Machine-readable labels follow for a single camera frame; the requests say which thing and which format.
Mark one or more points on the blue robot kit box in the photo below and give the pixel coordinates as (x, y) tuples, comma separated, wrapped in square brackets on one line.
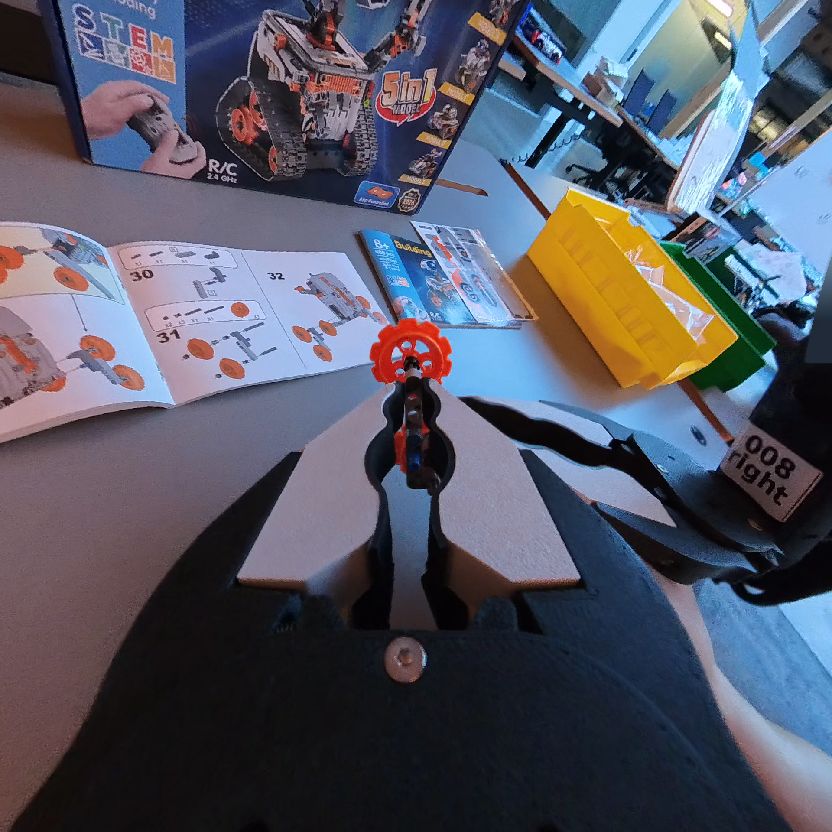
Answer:
[(292, 97)]

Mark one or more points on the black connector pin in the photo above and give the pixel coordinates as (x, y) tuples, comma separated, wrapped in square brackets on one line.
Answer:
[(411, 367)]

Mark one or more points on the white leaning board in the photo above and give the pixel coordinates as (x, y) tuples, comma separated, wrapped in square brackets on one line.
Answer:
[(708, 156)]

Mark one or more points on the white instruction booklet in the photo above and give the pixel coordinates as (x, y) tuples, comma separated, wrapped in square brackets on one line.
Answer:
[(195, 312)]

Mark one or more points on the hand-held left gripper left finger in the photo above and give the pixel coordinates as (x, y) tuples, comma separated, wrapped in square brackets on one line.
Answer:
[(312, 520)]

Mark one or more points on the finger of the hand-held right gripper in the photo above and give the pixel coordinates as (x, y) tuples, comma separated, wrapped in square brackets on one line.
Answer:
[(617, 494), (552, 416)]

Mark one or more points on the long work table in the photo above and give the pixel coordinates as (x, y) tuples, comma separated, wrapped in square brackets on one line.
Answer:
[(565, 75)]

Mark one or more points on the blue booklet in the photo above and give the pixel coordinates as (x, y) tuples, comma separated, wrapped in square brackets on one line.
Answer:
[(403, 273)]

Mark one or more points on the grey desk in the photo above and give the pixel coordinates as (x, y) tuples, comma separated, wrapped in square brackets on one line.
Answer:
[(130, 520)]

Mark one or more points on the person's right forearm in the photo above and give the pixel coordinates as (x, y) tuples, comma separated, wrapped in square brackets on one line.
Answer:
[(780, 780)]

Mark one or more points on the sticker sheet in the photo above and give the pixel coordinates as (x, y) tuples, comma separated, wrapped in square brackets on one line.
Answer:
[(481, 273)]

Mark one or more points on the green storage bin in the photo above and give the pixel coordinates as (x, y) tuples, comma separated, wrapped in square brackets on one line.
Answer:
[(747, 338)]

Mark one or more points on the clear plastic bag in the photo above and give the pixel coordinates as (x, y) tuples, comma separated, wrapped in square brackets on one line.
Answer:
[(669, 286)]

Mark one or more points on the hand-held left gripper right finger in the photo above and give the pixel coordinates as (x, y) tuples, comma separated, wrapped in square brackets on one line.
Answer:
[(500, 520)]

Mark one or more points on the yellow storage bin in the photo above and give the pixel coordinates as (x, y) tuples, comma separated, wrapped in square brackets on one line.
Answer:
[(585, 279)]

